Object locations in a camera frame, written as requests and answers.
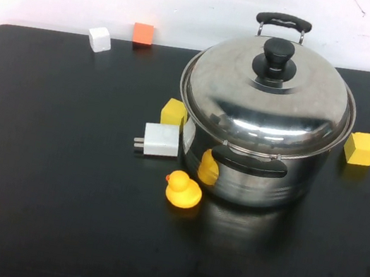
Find stainless steel pot lid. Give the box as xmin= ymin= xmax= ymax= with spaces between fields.
xmin=174 ymin=21 xmax=364 ymax=165

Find stainless steel cooking pot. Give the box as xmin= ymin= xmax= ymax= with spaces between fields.
xmin=160 ymin=0 xmax=370 ymax=224

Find yellow foam cube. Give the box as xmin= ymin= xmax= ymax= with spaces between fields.
xmin=341 ymin=129 xmax=370 ymax=168
xmin=158 ymin=96 xmax=191 ymax=129

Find yellow rubber duck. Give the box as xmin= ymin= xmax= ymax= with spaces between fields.
xmin=160 ymin=168 xmax=206 ymax=213

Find orange foam cube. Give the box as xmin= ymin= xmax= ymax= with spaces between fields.
xmin=130 ymin=22 xmax=157 ymax=52

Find white foam cube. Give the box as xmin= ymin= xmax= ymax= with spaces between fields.
xmin=84 ymin=24 xmax=115 ymax=57

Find white USB wall charger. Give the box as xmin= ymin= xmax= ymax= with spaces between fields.
xmin=131 ymin=117 xmax=185 ymax=163

